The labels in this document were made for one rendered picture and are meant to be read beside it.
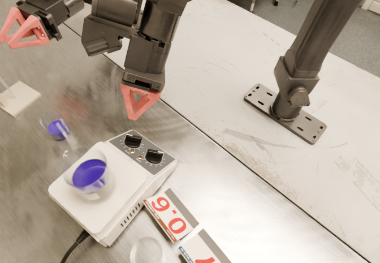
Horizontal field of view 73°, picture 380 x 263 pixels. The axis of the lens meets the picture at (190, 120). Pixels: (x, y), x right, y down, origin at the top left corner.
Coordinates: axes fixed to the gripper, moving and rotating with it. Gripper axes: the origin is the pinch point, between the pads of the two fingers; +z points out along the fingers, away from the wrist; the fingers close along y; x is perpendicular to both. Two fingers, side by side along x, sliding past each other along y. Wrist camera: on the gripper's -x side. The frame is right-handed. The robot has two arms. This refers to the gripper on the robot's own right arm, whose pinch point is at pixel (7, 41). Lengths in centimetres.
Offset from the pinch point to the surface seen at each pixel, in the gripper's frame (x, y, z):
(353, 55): 108, 90, -196
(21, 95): 12.8, 0.5, 4.9
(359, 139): 14, 75, -29
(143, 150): 8.8, 36.6, 2.3
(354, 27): 109, 82, -237
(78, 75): 13.8, 6.4, -8.0
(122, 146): 7.5, 33.2, 4.2
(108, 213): 4.5, 40.5, 15.3
